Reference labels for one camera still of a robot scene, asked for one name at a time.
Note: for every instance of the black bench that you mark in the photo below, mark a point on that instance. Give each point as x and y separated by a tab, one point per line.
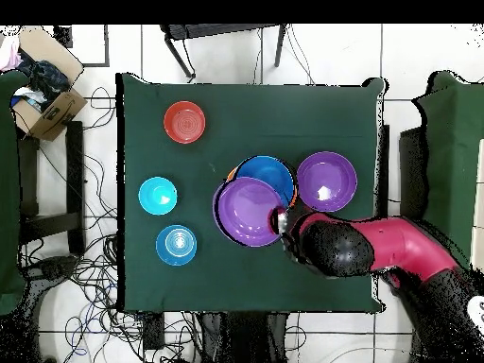
75	170

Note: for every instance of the cyan ribbed bowl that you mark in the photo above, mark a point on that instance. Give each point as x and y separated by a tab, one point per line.
157	196

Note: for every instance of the green cloth covered table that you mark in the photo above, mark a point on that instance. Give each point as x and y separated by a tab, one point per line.
9	189
450	151

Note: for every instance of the black power adapter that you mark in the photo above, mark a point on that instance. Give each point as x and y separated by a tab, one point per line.
153	331

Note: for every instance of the dark blue cloth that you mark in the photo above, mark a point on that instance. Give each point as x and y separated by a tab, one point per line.
45	77

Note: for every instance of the pale pink cloth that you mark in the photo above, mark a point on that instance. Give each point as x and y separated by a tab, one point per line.
9	55

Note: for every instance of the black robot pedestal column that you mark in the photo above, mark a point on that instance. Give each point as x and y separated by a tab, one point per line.
245	336

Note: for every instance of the black metal chair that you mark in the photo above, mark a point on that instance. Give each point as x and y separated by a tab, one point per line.
211	30

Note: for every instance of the dark green tablecloth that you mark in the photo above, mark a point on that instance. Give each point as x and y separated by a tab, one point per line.
151	94

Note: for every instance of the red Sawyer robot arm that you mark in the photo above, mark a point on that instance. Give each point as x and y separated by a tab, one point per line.
408	245

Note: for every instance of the large orange bowl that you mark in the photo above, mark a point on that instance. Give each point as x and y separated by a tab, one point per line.
231	174

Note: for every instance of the white box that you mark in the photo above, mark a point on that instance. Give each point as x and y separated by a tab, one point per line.
479	189

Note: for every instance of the purple bowl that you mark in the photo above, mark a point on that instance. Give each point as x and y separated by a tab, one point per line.
326	181
245	211

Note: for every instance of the black floor box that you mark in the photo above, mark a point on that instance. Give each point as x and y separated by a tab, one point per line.
63	36

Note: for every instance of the cardboard box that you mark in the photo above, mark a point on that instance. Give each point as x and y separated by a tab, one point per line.
56	113

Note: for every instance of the dark grey pedestal foot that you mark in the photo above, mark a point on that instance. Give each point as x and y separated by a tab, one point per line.
53	268

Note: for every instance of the large blue bowl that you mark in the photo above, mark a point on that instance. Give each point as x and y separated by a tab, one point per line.
272	170

